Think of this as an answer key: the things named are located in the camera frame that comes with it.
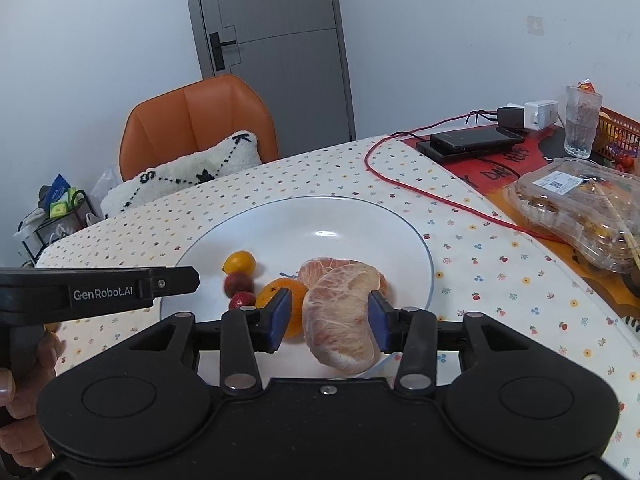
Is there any orange leather chair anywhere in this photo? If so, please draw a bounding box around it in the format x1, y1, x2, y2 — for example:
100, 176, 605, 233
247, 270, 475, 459
118, 75, 280, 181

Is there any black power adapter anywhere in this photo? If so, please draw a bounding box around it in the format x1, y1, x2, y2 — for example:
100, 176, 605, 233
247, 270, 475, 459
496, 104, 525, 130

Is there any white plastic bag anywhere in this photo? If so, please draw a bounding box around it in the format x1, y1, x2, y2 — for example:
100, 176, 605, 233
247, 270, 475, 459
89, 165, 122, 210

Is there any large orange on plate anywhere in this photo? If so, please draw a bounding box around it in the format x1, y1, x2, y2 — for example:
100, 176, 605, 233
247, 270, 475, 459
255, 278, 308, 339

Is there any pomelo segment on plate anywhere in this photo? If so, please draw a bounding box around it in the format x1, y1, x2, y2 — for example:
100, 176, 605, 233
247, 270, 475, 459
297, 257, 390, 296

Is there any small red fruit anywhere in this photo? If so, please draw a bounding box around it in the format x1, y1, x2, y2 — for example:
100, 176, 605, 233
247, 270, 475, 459
229, 290, 256, 310

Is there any wall switch plate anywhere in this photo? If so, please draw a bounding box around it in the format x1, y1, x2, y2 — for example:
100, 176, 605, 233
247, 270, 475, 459
526, 15, 544, 36

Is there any orange plastic basket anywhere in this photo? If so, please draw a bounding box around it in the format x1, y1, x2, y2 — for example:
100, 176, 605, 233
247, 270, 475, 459
592, 106, 640, 176

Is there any white plate blue rim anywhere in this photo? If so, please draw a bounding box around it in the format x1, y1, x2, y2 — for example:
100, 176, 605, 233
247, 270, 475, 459
160, 194, 435, 376

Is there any left human hand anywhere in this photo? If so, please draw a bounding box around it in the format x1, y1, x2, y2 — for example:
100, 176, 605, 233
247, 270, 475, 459
1, 330, 64, 468

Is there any clear drinking glass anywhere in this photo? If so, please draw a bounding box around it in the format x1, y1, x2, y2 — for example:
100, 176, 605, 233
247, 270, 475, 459
564, 79, 602, 159

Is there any peeled pomelo segment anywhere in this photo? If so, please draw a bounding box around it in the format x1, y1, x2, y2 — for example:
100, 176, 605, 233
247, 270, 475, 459
303, 262, 385, 375

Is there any clear plastic food container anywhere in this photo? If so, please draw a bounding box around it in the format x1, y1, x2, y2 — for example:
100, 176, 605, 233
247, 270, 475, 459
506, 157, 639, 274

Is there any floral white tablecloth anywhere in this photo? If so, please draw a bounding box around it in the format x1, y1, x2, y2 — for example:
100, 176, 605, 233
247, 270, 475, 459
39, 139, 639, 478

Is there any black door handle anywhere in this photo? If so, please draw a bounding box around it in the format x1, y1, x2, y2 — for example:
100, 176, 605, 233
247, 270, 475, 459
209, 32, 238, 72

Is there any red cable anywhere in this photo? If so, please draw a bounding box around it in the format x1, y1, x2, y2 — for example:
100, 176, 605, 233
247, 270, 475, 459
363, 112, 569, 245

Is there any black wire rack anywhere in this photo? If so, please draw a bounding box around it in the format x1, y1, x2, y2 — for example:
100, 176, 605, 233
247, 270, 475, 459
14, 188, 101, 266

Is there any white fluffy patterned pillow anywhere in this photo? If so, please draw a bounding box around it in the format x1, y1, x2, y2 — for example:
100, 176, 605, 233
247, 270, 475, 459
100, 130, 262, 218

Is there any small orange on plate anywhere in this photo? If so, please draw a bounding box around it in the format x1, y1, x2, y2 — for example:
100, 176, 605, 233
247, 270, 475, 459
221, 250, 257, 276

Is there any grey door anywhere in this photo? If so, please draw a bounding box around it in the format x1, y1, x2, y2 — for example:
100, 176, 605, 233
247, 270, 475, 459
188, 0, 355, 156

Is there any black power bank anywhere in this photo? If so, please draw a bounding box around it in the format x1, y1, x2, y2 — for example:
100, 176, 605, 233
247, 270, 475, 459
416, 126, 525, 165

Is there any red fruit on plate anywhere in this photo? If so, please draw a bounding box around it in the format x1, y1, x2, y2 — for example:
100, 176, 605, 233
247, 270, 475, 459
222, 272, 254, 298

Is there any white power adapter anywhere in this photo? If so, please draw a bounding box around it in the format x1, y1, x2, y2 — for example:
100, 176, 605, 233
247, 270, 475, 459
523, 100, 559, 131

